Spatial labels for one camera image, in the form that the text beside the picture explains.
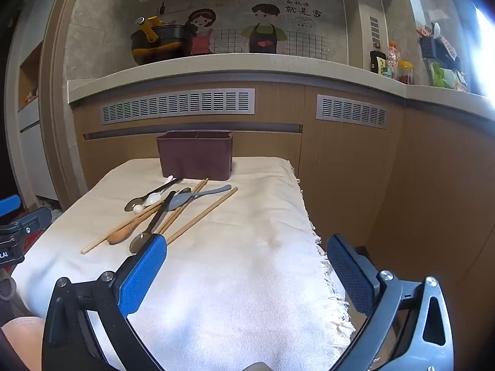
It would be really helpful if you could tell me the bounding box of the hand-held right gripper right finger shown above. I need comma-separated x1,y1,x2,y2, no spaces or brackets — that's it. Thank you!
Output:
327,234,455,371

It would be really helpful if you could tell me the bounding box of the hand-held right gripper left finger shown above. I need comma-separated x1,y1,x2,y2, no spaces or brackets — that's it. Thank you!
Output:
42,234,169,371

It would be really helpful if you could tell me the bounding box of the wooden kitchen cabinet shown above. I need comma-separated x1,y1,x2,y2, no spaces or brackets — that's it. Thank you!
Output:
71,81,495,356

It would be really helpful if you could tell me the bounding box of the beige kitchen countertop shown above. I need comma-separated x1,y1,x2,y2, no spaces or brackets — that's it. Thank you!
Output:
67,52,495,122

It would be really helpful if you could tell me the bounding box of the black pot with yellow handles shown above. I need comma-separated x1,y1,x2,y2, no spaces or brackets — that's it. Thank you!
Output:
131,15,194,66

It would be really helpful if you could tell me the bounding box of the dark recessed drawer handle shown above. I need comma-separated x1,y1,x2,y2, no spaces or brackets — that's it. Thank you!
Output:
84,124,303,140

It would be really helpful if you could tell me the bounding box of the wooden chopstick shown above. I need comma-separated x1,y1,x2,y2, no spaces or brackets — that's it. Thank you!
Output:
157,178,210,237
155,180,204,236
80,203,169,255
166,186,239,245

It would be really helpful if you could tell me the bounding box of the small grey vent grille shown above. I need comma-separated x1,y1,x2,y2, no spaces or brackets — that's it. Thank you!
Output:
316,95,388,127

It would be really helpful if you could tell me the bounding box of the cartoon wall poster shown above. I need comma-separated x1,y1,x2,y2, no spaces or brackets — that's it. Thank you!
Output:
157,0,347,62

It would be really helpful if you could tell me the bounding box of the wooden spoon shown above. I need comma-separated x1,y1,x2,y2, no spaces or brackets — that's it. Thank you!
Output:
107,200,174,245

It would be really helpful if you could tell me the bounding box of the large grey vent grille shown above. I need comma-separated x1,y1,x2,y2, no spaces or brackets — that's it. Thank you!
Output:
101,89,256,125

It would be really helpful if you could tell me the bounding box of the green cloth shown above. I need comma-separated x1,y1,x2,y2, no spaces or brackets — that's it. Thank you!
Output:
430,62,451,87

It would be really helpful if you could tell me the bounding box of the grey silicone spoon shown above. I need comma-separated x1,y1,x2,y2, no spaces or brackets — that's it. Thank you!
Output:
166,185,233,212

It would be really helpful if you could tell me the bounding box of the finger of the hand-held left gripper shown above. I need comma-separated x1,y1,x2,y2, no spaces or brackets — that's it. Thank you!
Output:
0,207,52,241
0,195,22,213

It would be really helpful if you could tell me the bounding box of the purple plastic bin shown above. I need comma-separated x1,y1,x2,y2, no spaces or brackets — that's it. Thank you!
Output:
156,130,236,181

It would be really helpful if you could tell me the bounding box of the dark sauce bottle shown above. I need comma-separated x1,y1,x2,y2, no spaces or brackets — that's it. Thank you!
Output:
370,50,387,74

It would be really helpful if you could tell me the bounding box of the white plastic spoon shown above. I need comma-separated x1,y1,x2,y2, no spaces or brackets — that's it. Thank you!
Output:
143,176,174,206
132,195,163,215

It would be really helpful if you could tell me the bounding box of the white fringed cloth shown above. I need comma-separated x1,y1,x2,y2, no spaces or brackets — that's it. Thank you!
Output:
11,156,356,371

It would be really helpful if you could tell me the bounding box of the black wall utensil rack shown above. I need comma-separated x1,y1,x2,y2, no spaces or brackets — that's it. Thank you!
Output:
417,21,461,70

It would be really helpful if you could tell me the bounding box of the person's leg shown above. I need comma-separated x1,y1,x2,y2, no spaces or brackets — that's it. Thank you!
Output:
0,316,45,371

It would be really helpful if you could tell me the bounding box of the clear bottle with orange cap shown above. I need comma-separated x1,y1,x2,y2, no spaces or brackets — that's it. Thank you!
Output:
387,42,400,76

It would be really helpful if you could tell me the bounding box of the black-handled metal spoon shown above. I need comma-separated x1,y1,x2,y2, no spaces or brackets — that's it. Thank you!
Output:
129,190,176,254
124,178,184,213

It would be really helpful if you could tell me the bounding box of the jar with yellow lid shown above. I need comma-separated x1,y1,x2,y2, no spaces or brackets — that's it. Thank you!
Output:
398,60,414,85

